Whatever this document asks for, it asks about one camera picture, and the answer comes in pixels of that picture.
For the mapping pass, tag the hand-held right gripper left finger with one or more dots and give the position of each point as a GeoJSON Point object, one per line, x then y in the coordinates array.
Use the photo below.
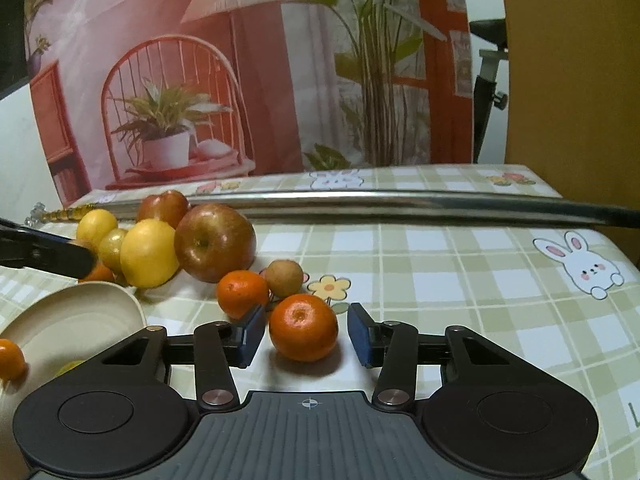
{"type": "Point", "coordinates": [250, 335]}

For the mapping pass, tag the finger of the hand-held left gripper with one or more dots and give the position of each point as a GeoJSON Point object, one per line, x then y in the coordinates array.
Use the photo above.
{"type": "Point", "coordinates": [60, 257]}
{"type": "Point", "coordinates": [11, 224]}

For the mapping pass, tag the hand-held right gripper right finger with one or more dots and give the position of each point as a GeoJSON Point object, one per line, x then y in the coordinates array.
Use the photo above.
{"type": "Point", "coordinates": [361, 335]}

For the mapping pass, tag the orange mandarin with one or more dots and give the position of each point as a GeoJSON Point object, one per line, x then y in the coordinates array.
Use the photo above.
{"type": "Point", "coordinates": [10, 360]}
{"type": "Point", "coordinates": [240, 292]}
{"type": "Point", "coordinates": [302, 327]}
{"type": "Point", "coordinates": [100, 274]}

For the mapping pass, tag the orange fruit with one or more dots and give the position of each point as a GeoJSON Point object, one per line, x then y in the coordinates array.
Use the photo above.
{"type": "Point", "coordinates": [75, 315]}

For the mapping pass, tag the red apple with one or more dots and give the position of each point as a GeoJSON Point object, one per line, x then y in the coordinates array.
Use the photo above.
{"type": "Point", "coordinates": [162, 207]}

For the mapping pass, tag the yellow lemon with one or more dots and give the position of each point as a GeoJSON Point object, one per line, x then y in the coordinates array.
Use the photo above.
{"type": "Point", "coordinates": [147, 255]}
{"type": "Point", "coordinates": [95, 225]}

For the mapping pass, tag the small yellow-green lemon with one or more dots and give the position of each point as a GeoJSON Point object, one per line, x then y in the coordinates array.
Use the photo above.
{"type": "Point", "coordinates": [112, 250]}

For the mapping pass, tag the brown round fruit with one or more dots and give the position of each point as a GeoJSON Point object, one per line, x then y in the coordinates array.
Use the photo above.
{"type": "Point", "coordinates": [283, 277]}
{"type": "Point", "coordinates": [215, 242]}

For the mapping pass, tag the left brown round fruit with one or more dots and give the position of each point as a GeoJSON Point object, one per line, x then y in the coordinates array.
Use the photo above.
{"type": "Point", "coordinates": [215, 242]}

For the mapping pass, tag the checked bunny tablecloth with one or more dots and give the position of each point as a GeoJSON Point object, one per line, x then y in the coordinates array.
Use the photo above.
{"type": "Point", "coordinates": [450, 285]}

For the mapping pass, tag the yellow-green fruit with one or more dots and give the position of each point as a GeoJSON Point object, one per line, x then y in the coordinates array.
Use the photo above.
{"type": "Point", "coordinates": [70, 367]}

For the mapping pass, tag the telescopic metal pole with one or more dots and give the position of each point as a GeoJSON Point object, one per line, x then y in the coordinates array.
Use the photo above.
{"type": "Point", "coordinates": [400, 202]}

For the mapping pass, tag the printed room backdrop cloth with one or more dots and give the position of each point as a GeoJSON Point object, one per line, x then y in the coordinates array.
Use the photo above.
{"type": "Point", "coordinates": [300, 60]}

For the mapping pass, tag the wooden panel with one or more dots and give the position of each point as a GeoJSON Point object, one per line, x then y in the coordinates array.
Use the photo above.
{"type": "Point", "coordinates": [575, 85]}

